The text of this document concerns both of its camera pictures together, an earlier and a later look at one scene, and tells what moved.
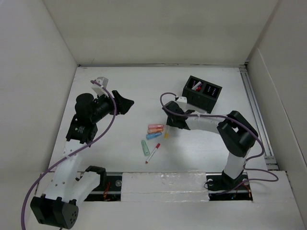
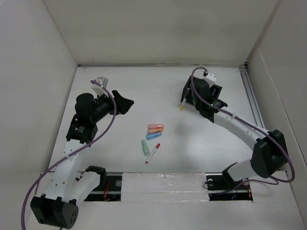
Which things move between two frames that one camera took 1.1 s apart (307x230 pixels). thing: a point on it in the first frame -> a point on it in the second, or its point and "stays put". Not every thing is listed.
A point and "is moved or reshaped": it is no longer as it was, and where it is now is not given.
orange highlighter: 155,130 stays put
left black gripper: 122,104 stays put
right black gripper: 170,122 -> 190,95
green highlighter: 145,148 stays put
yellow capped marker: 166,133 is moved or reshaped
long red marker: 152,153 stays put
